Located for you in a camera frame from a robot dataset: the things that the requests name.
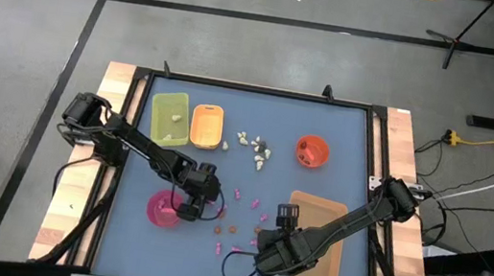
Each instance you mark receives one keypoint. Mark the black aluminium table frame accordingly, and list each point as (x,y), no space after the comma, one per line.
(259,88)

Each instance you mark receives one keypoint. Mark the orange translucent plastic pumpkin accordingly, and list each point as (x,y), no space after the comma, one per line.
(232,229)
(257,229)
(217,230)
(222,213)

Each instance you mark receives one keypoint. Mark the orange round plastic bowl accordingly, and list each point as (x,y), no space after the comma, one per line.
(316,160)

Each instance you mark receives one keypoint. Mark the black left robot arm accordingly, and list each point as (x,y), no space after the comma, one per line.
(139,144)

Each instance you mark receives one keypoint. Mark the large orange plastic bin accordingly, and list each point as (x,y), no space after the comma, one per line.
(307,207)

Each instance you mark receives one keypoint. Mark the black tripod stand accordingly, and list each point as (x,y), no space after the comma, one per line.
(454,40)

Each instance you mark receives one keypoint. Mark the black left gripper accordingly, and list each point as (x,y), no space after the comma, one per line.
(197,182)

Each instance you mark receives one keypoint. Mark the small yellow-orange plastic bin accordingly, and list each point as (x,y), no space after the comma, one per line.
(206,127)

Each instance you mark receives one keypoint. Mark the pink round plastic bowl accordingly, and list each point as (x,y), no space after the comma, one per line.
(156,212)

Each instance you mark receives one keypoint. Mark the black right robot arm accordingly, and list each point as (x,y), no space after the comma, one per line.
(351,220)

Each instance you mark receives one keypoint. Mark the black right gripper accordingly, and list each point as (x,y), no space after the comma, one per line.
(284,252)

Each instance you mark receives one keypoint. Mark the green translucent plastic bin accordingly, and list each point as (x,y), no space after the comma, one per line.
(161,111)

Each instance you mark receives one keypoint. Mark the yellow power splitter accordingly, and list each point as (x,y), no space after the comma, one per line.
(453,138)

